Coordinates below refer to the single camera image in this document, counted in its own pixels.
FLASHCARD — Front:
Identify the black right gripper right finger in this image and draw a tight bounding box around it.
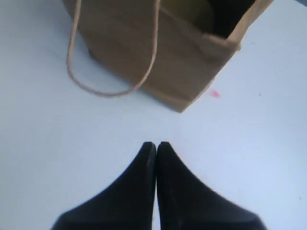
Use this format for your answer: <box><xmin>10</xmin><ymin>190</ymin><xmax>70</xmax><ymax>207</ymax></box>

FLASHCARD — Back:
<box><xmin>157</xmin><ymin>142</ymin><xmax>264</xmax><ymax>230</ymax></box>

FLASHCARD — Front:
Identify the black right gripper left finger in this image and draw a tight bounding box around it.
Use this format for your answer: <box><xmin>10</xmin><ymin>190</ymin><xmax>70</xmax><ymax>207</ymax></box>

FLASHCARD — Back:
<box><xmin>52</xmin><ymin>142</ymin><xmax>156</xmax><ymax>230</ymax></box>

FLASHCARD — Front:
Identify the clear jar with yellow lid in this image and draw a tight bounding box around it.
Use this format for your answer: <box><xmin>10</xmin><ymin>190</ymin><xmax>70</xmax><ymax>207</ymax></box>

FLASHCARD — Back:
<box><xmin>162</xmin><ymin>0</ymin><xmax>214</xmax><ymax>33</ymax></box>

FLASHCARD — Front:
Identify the brown paper bag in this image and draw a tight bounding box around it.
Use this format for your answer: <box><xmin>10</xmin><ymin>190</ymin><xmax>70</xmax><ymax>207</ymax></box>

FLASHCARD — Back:
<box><xmin>63</xmin><ymin>0</ymin><xmax>271</xmax><ymax>113</ymax></box>

